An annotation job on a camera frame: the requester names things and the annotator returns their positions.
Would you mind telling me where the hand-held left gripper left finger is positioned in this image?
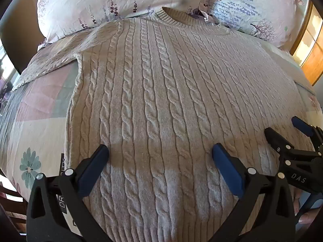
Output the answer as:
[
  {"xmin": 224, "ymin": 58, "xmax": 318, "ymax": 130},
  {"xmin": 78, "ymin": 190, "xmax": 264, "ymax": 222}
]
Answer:
[{"xmin": 26, "ymin": 144, "xmax": 111, "ymax": 242}]

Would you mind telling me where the beige cable-knit sweater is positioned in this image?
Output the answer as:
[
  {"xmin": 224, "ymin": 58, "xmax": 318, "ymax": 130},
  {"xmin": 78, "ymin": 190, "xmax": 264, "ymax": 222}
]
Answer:
[{"xmin": 11, "ymin": 7, "xmax": 316, "ymax": 242}]

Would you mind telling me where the dark wooden slatted chair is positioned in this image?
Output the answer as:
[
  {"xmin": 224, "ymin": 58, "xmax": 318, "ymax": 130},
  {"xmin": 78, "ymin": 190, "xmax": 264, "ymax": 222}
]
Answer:
[{"xmin": 0, "ymin": 175, "xmax": 29, "ymax": 235}]

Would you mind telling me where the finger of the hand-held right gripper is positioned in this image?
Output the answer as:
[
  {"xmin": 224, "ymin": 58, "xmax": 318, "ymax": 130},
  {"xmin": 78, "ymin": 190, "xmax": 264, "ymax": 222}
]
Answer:
[
  {"xmin": 264, "ymin": 127, "xmax": 296, "ymax": 155},
  {"xmin": 291, "ymin": 116, "xmax": 323, "ymax": 147}
]

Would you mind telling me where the patchwork floral bed quilt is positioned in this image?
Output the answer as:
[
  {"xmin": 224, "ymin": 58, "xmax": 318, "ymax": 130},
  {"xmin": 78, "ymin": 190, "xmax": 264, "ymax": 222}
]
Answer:
[{"xmin": 0, "ymin": 38, "xmax": 323, "ymax": 207}]

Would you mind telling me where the orange wooden door frame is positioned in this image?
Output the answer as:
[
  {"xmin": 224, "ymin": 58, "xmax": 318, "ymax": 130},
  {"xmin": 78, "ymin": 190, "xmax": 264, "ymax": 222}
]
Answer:
[{"xmin": 289, "ymin": 0, "xmax": 323, "ymax": 86}]

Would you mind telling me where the pink lavender print pillow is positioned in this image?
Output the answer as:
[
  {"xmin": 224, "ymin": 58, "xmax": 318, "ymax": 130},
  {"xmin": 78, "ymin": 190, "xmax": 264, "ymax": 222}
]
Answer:
[{"xmin": 187, "ymin": 0, "xmax": 305, "ymax": 56}]

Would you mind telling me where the person's right hand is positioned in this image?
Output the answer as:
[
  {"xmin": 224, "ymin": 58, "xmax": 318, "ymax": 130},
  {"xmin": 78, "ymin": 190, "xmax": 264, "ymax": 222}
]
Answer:
[{"xmin": 293, "ymin": 189, "xmax": 322, "ymax": 226}]

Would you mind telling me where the white floral pillow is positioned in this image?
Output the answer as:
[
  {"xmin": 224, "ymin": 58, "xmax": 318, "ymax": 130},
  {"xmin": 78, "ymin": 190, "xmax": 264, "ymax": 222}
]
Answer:
[{"xmin": 37, "ymin": 0, "xmax": 210, "ymax": 44}]

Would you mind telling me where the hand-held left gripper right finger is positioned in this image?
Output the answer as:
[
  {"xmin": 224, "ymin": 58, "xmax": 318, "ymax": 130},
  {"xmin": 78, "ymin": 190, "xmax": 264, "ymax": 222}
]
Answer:
[{"xmin": 209, "ymin": 143, "xmax": 297, "ymax": 242}]

